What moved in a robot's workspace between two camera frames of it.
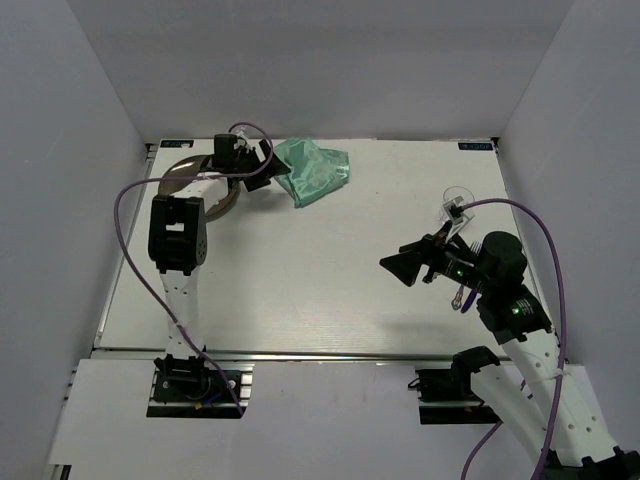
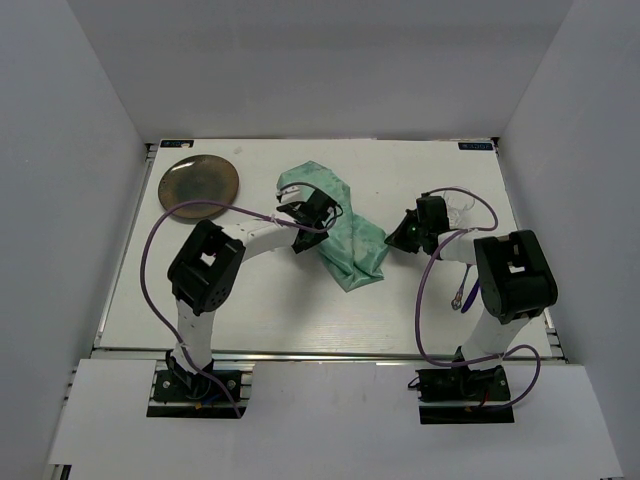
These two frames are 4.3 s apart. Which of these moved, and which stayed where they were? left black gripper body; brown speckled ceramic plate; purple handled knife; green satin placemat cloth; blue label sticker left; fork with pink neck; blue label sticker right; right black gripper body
Moved: left black gripper body; green satin placemat cloth; right black gripper body
Stayed: purple handled knife; brown speckled ceramic plate; blue label sticker right; fork with pink neck; blue label sticker left
